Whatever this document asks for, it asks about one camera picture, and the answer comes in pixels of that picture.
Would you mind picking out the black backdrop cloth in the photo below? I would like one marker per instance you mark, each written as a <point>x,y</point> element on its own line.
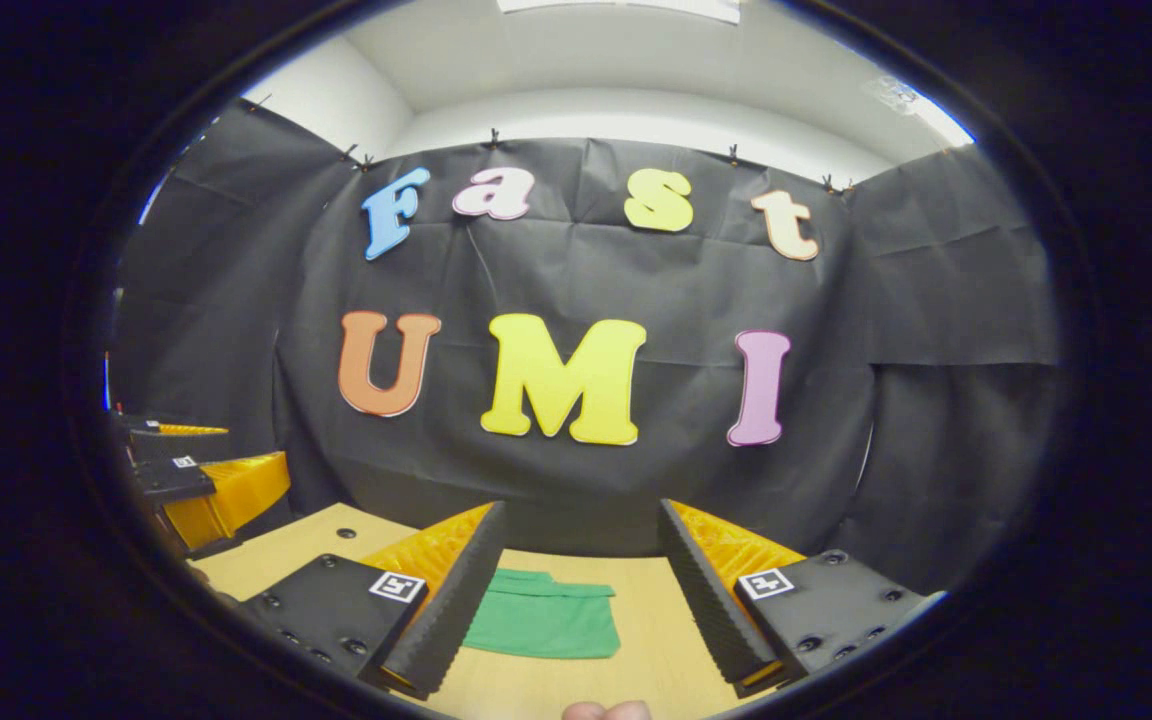
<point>576,480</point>

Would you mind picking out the green T-shirt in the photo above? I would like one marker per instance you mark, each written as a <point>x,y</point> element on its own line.
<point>546,620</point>

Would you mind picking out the row of black cloth clips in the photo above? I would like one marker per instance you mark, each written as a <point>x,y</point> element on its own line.
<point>493,137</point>

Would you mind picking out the white ceiling light panel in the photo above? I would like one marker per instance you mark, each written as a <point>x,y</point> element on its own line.
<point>626,6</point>

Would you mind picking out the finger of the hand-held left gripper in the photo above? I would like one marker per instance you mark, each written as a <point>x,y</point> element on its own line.
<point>171,480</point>
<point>171,443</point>

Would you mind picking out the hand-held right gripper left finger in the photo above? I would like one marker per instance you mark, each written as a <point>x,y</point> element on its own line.
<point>456,600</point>

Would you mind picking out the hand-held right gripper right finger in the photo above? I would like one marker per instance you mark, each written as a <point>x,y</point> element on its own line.
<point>706,600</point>

